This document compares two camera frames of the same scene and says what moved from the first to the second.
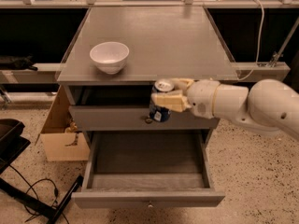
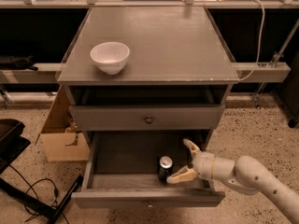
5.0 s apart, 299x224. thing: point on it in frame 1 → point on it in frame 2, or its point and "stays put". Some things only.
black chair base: (12, 143) stays put
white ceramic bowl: (110, 56) stays put
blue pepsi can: (157, 113) → (164, 168)
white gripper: (202, 97) → (203, 164)
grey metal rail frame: (50, 72) stays put
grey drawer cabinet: (163, 43) stays put
